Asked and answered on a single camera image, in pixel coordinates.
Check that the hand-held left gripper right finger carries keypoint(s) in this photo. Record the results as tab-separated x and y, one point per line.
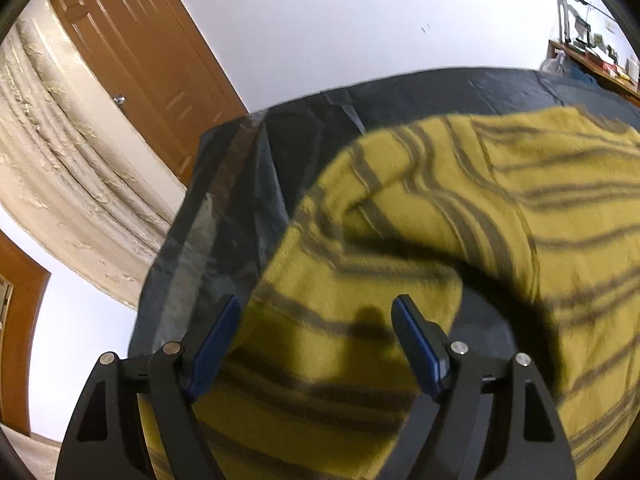
420	350

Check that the silver door knob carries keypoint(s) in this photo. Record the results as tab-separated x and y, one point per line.
119	100

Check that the yellow striped knit sweater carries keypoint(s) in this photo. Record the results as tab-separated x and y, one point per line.
425	185

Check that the small black screen on stand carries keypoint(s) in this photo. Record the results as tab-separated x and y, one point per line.
582	27

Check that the black desk lamp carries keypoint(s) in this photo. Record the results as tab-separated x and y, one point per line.
564	15

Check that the red box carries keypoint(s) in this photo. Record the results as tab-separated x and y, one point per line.
611	66

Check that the brown wooden door frame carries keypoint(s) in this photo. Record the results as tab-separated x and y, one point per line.
25	360

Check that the blue storage box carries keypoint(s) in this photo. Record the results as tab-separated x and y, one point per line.
582	74

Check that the brown wooden desk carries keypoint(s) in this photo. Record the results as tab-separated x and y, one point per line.
556	49

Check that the cream quilted mattress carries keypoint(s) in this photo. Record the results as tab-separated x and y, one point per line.
65	170

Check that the brown wooden door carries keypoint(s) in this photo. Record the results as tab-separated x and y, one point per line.
150	45

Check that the clear plastic bag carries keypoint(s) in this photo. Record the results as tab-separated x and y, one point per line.
552	66

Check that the white jug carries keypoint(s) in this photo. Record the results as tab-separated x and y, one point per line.
634	71

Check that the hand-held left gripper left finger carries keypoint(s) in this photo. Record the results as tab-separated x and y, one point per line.
212	350

